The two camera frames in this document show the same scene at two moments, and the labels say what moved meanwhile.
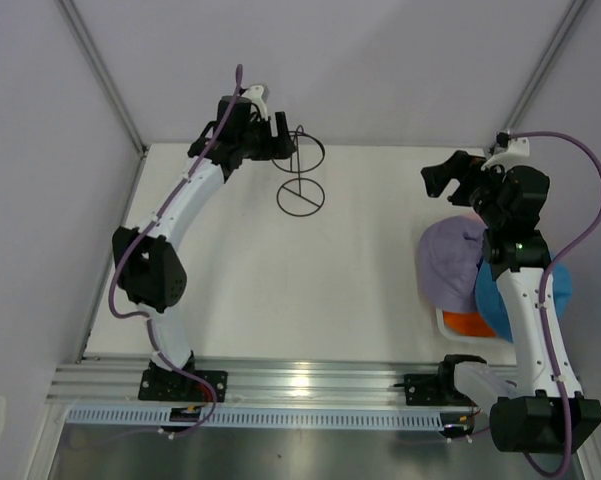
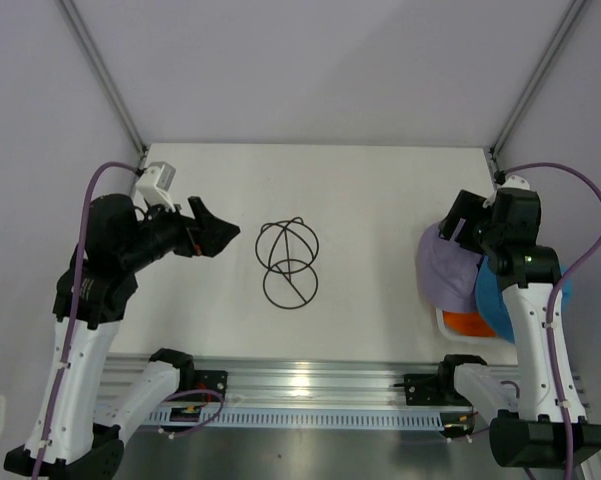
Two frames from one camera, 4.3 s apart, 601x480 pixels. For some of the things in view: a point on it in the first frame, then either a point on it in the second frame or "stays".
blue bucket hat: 492,305 stays
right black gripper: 436,178 to 467,206
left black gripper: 279,147 to 204,234
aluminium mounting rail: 263,378 stays
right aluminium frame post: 545,69 stays
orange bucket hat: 467,323 stays
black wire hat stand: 300,196 to 288,248
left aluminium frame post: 76,21 stays
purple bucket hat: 449,254 stays
